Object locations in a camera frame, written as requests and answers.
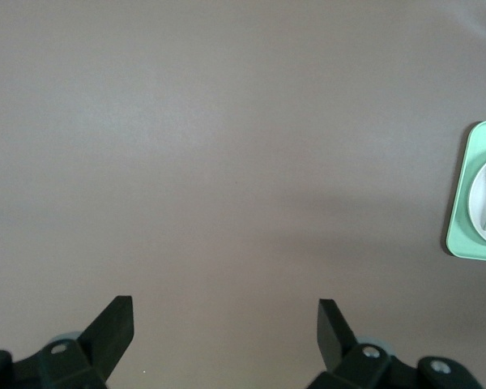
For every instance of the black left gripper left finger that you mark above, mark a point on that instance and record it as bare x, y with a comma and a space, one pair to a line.
105, 340

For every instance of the beige round plate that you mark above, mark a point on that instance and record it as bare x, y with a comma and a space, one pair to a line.
480, 202

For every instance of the light green rectangular tray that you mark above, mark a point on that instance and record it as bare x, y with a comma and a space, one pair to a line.
463, 227

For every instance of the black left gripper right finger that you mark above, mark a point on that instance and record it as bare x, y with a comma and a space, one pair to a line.
336, 344

